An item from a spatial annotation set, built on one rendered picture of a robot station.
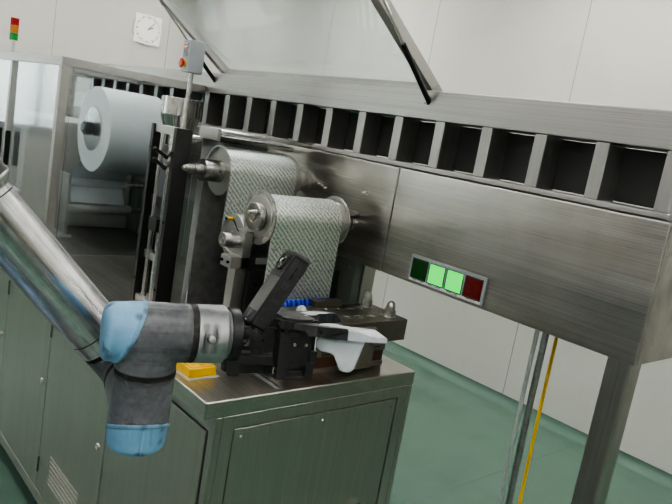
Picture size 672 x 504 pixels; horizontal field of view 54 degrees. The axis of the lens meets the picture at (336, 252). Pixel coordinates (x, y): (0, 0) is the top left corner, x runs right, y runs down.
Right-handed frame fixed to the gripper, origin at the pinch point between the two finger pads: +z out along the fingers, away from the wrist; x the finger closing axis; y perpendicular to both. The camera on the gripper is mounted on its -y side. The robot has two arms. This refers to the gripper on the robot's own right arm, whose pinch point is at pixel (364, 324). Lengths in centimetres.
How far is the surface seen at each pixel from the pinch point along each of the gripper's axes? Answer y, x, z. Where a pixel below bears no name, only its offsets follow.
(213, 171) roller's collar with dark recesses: -24, -104, 1
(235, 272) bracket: 2, -88, 6
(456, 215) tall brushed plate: -19, -58, 53
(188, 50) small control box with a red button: -62, -131, -4
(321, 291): 6, -88, 32
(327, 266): -1, -87, 33
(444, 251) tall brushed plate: -10, -61, 53
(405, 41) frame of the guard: -61, -66, 37
